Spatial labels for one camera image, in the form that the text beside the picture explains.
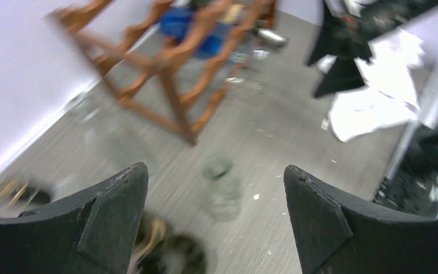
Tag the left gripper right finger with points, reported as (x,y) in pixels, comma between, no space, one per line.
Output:
(337,232)

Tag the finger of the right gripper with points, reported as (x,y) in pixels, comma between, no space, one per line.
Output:
(343,75)
(326,42)

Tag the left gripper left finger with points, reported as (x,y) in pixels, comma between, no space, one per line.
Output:
(91,231)

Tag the dark green wine bottle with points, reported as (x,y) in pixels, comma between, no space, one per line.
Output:
(264,24)

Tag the green wine bottle front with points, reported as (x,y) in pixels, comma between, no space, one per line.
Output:
(158,250)

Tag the clear whisky bottle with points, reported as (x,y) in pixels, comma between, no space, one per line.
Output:
(28,191)

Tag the tall clear glass bottle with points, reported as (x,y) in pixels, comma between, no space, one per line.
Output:
(86,112)

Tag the wooden wine rack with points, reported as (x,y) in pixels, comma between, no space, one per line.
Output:
(103,54)

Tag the white cloth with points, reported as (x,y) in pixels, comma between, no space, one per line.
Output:
(389,96)

